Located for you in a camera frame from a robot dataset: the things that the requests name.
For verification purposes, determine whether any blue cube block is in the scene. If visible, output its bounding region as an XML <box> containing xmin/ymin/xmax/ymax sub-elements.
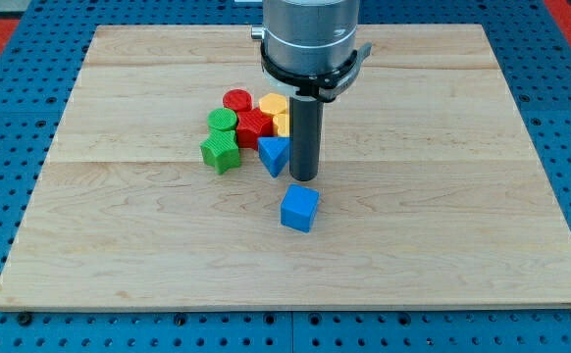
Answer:
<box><xmin>280</xmin><ymin>184</ymin><xmax>320</xmax><ymax>232</ymax></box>

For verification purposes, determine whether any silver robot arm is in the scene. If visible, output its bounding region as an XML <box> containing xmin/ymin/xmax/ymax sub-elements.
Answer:
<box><xmin>251</xmin><ymin>0</ymin><xmax>360</xmax><ymax>76</ymax></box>

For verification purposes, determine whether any blue triangle block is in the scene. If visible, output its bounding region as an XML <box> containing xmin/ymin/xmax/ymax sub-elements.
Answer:
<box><xmin>258</xmin><ymin>137</ymin><xmax>289</xmax><ymax>177</ymax></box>

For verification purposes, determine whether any yellow block behind rod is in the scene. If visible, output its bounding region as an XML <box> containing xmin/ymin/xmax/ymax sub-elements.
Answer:
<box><xmin>272</xmin><ymin>113</ymin><xmax>289</xmax><ymax>137</ymax></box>

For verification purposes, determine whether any red star block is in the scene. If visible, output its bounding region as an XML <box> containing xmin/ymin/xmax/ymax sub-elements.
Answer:
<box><xmin>236</xmin><ymin>108</ymin><xmax>273</xmax><ymax>150</ymax></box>

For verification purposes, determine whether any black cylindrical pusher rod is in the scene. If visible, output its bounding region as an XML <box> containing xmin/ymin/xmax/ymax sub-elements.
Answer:
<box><xmin>289</xmin><ymin>97</ymin><xmax>323</xmax><ymax>181</ymax></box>

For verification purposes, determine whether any green star block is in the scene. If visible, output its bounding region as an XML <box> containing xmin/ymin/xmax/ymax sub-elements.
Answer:
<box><xmin>200</xmin><ymin>129</ymin><xmax>241</xmax><ymax>175</ymax></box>

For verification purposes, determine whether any yellow hexagon block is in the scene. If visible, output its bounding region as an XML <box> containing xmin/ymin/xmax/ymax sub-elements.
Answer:
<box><xmin>258</xmin><ymin>93</ymin><xmax>288</xmax><ymax>117</ymax></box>

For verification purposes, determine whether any green cylinder block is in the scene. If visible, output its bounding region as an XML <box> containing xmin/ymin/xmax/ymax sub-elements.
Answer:
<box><xmin>207</xmin><ymin>108</ymin><xmax>237</xmax><ymax>131</ymax></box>

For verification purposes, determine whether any red cylinder block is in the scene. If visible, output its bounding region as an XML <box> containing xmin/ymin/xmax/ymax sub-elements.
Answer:
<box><xmin>222</xmin><ymin>89</ymin><xmax>253</xmax><ymax>112</ymax></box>

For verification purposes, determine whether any wooden board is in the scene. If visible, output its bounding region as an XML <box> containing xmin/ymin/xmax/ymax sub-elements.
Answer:
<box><xmin>0</xmin><ymin>25</ymin><xmax>571</xmax><ymax>313</ymax></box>

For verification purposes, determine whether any black clamp ring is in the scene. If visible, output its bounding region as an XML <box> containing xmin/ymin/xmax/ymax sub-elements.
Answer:
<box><xmin>259</xmin><ymin>41</ymin><xmax>373</xmax><ymax>104</ymax></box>

